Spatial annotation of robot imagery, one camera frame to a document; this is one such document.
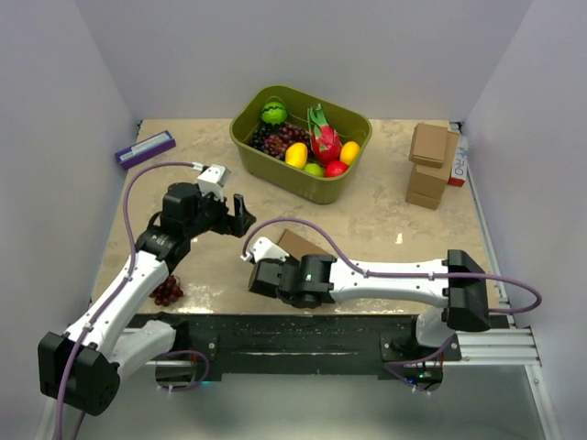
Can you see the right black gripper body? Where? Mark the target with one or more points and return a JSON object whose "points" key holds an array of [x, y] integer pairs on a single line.
{"points": [[289, 260]]}

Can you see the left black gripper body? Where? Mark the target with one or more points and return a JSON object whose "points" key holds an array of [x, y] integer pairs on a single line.
{"points": [[215, 217]]}

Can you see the brown cardboard paper box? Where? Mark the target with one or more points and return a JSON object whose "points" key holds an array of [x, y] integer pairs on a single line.
{"points": [[297, 246]]}

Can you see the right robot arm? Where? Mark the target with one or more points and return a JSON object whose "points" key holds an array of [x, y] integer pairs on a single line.
{"points": [[453, 288]]}

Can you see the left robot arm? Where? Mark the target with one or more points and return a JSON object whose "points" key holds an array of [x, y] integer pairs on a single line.
{"points": [[78, 367]]}

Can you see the purple flat box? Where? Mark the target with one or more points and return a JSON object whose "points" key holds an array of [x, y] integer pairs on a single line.
{"points": [[144, 150]]}

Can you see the top folded cardboard box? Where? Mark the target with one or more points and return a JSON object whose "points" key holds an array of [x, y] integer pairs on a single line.
{"points": [[428, 145]]}

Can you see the white red printed box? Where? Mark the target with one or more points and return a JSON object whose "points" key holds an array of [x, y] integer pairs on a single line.
{"points": [[459, 171]]}

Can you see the red grape bunch in bin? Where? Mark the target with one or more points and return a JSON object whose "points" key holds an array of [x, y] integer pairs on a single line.
{"points": [[283, 137]]}

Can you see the yellow mango toy left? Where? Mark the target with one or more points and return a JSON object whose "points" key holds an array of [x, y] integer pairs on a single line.
{"points": [[296, 155]]}

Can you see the yellow mango toy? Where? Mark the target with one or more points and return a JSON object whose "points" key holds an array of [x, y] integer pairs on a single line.
{"points": [[349, 152], [296, 155]]}

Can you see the green lime toy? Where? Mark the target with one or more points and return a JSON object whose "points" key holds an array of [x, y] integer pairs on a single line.
{"points": [[314, 169]]}

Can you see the red grape bunch on table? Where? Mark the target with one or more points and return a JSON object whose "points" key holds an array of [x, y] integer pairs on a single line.
{"points": [[168, 292]]}

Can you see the dark purple grape bunch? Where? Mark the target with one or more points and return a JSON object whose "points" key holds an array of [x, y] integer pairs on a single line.
{"points": [[260, 135]]}

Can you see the red apple toy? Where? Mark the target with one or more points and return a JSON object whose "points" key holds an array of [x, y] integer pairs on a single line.
{"points": [[335, 168]]}

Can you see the green watermelon toy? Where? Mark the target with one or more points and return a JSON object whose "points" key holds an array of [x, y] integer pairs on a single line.
{"points": [[274, 113]]}

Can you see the pink dragon fruit toy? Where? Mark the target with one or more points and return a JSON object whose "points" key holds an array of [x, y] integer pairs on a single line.
{"points": [[325, 140]]}

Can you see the yellow mango toy right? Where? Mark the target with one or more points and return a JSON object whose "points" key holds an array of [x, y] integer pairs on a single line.
{"points": [[349, 152]]}

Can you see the olive green plastic bin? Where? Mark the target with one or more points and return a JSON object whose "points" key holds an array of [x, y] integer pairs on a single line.
{"points": [[350, 126]]}

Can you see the stack of folded cardboard boxes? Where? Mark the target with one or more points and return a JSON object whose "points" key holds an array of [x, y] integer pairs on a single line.
{"points": [[426, 185]]}

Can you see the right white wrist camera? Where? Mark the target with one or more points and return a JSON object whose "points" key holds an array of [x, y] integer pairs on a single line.
{"points": [[263, 248]]}

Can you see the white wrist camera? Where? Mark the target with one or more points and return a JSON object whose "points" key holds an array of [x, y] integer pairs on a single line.
{"points": [[212, 180], [263, 248]]}

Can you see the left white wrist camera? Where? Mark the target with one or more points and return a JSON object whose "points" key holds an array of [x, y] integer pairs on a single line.
{"points": [[212, 180]]}

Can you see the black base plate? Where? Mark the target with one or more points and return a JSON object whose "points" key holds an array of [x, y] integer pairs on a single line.
{"points": [[383, 346]]}

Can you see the aluminium frame rail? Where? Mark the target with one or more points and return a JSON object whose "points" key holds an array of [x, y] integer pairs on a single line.
{"points": [[183, 371]]}

